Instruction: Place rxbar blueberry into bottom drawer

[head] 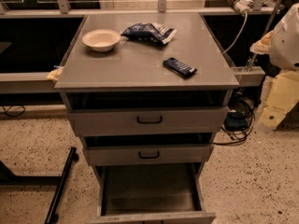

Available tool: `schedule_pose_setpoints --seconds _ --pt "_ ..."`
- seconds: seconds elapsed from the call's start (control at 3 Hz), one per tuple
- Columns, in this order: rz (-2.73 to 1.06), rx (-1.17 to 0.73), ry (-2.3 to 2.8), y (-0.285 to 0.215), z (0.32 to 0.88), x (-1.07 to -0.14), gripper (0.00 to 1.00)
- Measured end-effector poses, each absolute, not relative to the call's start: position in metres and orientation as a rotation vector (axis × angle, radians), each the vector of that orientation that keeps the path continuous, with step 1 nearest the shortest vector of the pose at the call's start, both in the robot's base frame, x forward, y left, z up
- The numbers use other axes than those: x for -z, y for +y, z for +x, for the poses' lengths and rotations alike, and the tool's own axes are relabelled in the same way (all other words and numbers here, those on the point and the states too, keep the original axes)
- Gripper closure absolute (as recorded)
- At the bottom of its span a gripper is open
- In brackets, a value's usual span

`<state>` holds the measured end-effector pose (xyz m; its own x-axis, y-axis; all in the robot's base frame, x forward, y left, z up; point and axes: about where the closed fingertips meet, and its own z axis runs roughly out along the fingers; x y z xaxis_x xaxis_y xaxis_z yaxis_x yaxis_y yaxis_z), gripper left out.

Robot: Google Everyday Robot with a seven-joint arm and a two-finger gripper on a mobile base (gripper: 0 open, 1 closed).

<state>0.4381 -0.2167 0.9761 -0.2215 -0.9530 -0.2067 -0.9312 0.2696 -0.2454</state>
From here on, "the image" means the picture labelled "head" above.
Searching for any black cable on floor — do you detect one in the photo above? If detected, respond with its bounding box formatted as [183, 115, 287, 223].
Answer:
[0, 105, 26, 118]

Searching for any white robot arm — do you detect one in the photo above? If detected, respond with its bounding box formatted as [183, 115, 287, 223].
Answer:
[249, 4, 299, 130]

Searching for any blue white chip bag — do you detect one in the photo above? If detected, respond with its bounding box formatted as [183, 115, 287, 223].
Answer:
[121, 22, 177, 45]

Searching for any white power strip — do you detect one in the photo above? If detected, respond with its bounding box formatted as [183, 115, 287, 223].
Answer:
[226, 0, 252, 15]

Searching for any white bowl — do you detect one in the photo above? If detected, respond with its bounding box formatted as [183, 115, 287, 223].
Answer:
[82, 29, 121, 52]

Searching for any grey drawer cabinet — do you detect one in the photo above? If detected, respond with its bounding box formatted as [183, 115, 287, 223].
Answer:
[54, 12, 240, 224]

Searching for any black cable bundle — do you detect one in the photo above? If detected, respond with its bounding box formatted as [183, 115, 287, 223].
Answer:
[213, 96, 256, 147]

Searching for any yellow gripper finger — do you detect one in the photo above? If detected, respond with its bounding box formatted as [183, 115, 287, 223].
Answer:
[258, 71, 299, 130]

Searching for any grey bottom drawer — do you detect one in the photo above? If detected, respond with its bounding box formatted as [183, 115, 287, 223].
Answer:
[87, 163, 216, 224]

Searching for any grey top drawer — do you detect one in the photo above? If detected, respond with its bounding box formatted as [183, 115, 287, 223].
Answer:
[67, 106, 228, 136]

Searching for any yellow tape piece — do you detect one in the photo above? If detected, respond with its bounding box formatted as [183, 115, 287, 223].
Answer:
[47, 66, 64, 82]

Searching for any blue rxbar snack bar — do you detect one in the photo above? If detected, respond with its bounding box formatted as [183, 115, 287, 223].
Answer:
[163, 58, 197, 78]

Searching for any black floor stand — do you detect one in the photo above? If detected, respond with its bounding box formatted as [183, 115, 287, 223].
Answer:
[0, 147, 78, 224]

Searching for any grey metal rail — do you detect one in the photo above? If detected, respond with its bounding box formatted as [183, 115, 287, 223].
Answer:
[0, 72, 56, 94]

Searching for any grey middle drawer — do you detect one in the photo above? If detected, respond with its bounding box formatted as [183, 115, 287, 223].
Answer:
[83, 144, 213, 166]

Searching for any white cable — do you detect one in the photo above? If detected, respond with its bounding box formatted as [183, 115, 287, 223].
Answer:
[221, 10, 249, 55]

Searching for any grey drawer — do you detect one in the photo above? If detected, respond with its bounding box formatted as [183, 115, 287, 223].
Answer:
[87, 163, 216, 224]
[67, 106, 228, 136]
[83, 144, 213, 166]

